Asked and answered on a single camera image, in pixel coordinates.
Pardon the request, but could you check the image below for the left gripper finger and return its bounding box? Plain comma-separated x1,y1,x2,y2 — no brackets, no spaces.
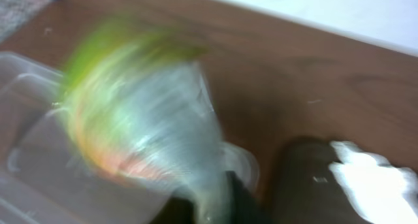
226,171,271,224

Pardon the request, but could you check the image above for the white tissue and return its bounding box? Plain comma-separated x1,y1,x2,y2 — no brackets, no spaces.
329,141,417,224

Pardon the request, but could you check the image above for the green snack wrapper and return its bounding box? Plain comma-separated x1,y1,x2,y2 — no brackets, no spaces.
58,18,229,224

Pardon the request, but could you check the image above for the dark brown serving tray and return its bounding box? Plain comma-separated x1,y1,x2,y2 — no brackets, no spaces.
267,136,366,224

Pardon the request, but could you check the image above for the clear plastic bin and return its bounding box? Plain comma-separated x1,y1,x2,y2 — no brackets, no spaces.
1,52,168,224

